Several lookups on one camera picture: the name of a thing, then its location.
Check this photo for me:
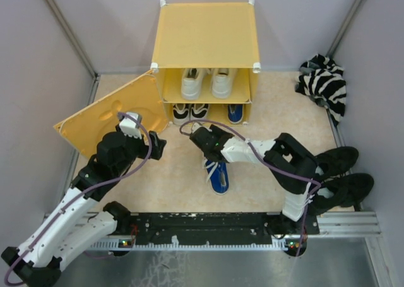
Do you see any black sneaker upper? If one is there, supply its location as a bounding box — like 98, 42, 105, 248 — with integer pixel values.
316, 146, 359, 179

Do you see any black sneaker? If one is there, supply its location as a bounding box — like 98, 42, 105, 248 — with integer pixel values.
316, 146, 359, 179
307, 173, 374, 216

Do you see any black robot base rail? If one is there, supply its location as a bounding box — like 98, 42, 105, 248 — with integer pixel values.
90, 213, 319, 256

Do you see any black sneaker lower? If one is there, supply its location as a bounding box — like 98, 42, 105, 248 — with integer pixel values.
307, 173, 374, 216

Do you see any blue canvas shoe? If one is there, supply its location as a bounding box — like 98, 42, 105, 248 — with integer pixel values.
203, 158, 229, 195
227, 104, 244, 124

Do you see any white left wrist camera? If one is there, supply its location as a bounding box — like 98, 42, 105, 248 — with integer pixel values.
116, 112, 142, 139

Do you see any yellow cabinet door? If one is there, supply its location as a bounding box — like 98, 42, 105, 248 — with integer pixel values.
54, 70, 169, 158

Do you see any black white canvas shoe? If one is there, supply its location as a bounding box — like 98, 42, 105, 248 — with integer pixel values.
172, 103, 190, 126
189, 103, 209, 120

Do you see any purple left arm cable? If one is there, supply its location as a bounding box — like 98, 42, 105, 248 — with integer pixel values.
2, 111, 152, 284

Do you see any yellow plastic shoe cabinet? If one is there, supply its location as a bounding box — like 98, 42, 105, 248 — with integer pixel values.
150, 0, 261, 126

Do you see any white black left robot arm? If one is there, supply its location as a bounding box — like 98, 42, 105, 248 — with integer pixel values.
1, 131, 167, 286

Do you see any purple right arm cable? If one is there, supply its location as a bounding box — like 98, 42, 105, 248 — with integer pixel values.
179, 119, 323, 257

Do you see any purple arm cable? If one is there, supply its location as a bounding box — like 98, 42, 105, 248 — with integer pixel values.
179, 119, 323, 257
2, 111, 152, 284

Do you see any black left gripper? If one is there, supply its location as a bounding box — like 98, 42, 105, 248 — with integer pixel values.
112, 124, 166, 177

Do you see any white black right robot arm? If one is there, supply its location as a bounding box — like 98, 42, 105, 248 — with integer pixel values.
188, 121, 320, 234

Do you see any black white striped cloth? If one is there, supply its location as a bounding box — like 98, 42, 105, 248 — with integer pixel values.
295, 54, 347, 127

